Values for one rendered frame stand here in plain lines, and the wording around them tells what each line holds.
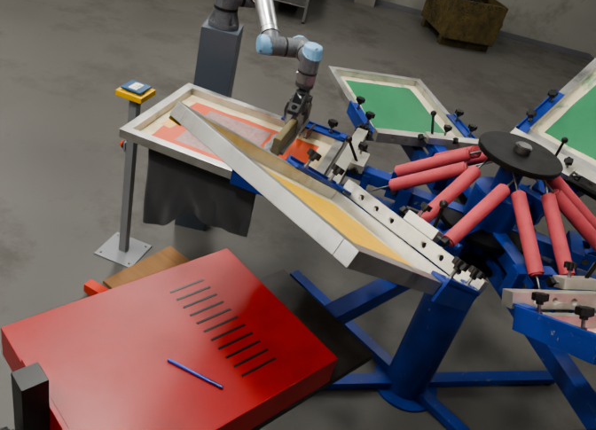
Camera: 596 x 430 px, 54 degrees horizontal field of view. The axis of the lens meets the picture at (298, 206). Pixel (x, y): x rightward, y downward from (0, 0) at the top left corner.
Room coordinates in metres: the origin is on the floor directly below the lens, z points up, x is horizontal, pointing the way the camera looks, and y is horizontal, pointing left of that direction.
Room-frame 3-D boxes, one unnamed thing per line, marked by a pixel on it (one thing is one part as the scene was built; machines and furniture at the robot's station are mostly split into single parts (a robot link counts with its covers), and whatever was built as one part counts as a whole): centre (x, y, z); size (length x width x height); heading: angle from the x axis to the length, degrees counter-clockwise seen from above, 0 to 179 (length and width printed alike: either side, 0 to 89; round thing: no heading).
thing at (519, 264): (2.01, -0.73, 0.99); 0.82 x 0.79 x 0.12; 80
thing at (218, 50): (2.84, 0.59, 0.60); 0.18 x 0.18 x 1.20; 4
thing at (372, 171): (2.10, -0.24, 1.02); 0.17 x 0.06 x 0.05; 80
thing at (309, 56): (2.18, 0.10, 1.39); 0.09 x 0.08 x 0.11; 27
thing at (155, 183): (2.00, 0.40, 0.74); 0.46 x 0.04 x 0.42; 80
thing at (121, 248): (2.41, 0.85, 0.48); 0.22 x 0.22 x 0.96; 80
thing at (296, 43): (2.26, 0.16, 1.39); 0.11 x 0.11 x 0.08; 27
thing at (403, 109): (2.86, -0.42, 1.05); 1.08 x 0.61 x 0.23; 20
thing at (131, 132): (2.19, 0.31, 0.97); 0.79 x 0.58 x 0.04; 80
